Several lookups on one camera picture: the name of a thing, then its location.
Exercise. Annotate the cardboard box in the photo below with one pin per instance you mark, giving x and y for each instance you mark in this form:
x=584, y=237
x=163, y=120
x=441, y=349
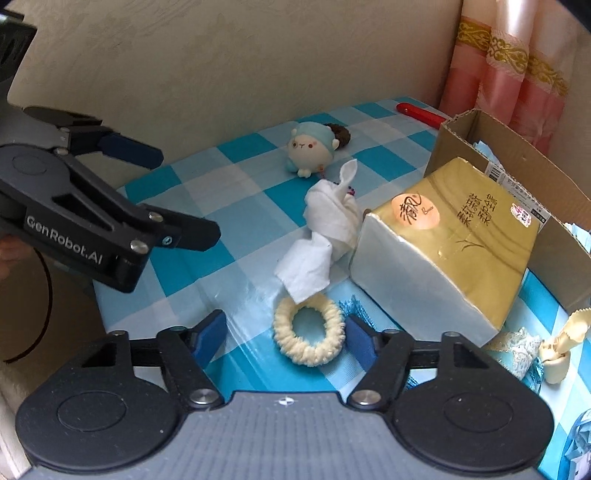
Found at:
x=517, y=143

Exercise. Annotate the white folded cloth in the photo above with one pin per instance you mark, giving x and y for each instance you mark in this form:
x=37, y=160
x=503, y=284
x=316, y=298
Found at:
x=323, y=203

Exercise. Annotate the gold tissue pack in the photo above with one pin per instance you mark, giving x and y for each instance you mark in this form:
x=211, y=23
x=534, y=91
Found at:
x=438, y=258

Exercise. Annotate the red flat stick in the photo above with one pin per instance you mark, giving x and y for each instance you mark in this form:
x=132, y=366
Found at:
x=415, y=110

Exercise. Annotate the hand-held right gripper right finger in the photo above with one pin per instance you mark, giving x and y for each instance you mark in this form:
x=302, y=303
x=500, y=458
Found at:
x=358, y=339

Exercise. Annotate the person's left hand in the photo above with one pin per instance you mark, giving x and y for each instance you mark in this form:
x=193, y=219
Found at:
x=11, y=256

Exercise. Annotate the light blue folded cloth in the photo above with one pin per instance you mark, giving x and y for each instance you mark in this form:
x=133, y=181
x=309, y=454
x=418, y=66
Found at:
x=579, y=438

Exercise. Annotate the brown hair scrunchie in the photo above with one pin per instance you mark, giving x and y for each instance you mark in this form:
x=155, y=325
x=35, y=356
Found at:
x=342, y=134

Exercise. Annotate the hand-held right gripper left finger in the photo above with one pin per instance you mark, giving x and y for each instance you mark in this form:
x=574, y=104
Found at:
x=210, y=334

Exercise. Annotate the pink curtain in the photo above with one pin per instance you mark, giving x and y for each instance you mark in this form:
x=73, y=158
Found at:
x=508, y=69

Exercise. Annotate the blue embroidered sachet pouch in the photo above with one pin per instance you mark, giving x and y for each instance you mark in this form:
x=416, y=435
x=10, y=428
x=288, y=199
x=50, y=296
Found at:
x=521, y=350

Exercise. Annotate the cream fluffy hair scrunchie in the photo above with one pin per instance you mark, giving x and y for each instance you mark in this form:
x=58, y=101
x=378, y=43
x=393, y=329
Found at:
x=284, y=337

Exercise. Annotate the blue face mask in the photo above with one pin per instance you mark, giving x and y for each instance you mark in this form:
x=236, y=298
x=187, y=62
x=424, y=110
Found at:
x=577, y=235
x=485, y=150

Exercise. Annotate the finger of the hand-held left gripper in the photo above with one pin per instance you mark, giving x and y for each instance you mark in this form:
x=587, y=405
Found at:
x=134, y=147
x=189, y=230

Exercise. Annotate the cream sheep plush toy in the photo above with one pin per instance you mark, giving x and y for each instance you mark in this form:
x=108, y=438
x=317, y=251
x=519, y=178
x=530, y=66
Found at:
x=307, y=147

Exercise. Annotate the blue white checkered tablecloth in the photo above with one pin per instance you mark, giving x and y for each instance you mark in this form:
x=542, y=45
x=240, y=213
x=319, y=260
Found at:
x=231, y=184

